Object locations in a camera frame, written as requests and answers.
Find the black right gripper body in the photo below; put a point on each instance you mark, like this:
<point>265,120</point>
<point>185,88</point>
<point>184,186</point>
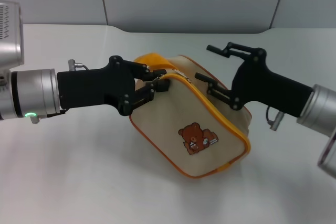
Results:
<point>262,85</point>

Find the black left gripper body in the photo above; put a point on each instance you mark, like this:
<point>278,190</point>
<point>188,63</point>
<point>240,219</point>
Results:
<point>89,87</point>

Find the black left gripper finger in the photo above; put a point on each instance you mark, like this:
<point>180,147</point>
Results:
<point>161,85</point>
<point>141,72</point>

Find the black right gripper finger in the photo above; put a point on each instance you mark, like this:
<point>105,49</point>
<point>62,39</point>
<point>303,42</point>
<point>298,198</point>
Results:
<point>219,91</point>
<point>239,49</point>

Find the beige food bag orange trim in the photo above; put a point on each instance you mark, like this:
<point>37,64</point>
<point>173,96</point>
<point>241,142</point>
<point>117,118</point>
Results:
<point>168,119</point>

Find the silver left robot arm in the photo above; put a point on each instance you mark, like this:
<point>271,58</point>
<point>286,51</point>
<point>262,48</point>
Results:
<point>31,93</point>

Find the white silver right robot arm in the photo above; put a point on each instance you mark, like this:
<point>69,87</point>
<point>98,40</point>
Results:
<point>320,111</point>

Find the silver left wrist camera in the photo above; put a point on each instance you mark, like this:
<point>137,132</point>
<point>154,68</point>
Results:
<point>9,37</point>

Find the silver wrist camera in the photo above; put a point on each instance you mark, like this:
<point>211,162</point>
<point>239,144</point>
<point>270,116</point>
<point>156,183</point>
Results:
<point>9,37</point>
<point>329,155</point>

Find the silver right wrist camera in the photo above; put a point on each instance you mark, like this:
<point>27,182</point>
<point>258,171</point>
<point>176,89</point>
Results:
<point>329,155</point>

